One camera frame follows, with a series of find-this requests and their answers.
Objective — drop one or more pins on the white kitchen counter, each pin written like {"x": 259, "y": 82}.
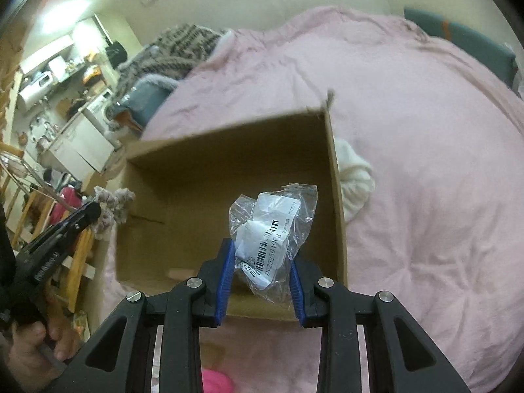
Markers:
{"x": 77, "y": 143}

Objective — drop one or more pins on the bright pink soft item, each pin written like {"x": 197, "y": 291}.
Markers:
{"x": 217, "y": 381}

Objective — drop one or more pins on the teal pillow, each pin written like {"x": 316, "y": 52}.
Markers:
{"x": 141, "y": 102}

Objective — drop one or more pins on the clear plastic bag white label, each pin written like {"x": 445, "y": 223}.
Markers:
{"x": 270, "y": 235}

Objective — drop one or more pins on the grey fuzzy sock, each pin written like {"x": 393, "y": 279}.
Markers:
{"x": 111, "y": 206}

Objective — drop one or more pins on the white microwave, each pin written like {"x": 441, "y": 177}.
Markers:
{"x": 35, "y": 86}

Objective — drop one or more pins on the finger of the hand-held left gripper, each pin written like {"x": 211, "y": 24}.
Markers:
{"x": 77, "y": 219}

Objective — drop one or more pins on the wooden chair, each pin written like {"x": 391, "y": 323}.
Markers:
{"x": 61, "y": 249}

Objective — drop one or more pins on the white washing machine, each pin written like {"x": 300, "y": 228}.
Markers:
{"x": 98, "y": 112}

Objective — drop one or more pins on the pink suitcase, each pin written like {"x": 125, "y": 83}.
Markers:
{"x": 63, "y": 204}

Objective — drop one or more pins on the pink blanket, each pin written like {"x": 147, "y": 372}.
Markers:
{"x": 409, "y": 151}

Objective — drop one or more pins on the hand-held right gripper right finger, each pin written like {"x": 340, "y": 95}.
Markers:
{"x": 295, "y": 290}

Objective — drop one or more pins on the grey patterned knit blanket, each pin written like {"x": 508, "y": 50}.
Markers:
{"x": 168, "y": 55}

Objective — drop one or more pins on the person's left hand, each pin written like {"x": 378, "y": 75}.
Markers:
{"x": 37, "y": 346}

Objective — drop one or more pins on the white fluffy cloth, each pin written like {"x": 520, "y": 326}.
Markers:
{"x": 355, "y": 180}

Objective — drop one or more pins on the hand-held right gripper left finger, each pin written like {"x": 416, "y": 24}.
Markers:
{"x": 224, "y": 278}

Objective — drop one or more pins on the brown cardboard box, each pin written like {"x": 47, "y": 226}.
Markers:
{"x": 229, "y": 196}

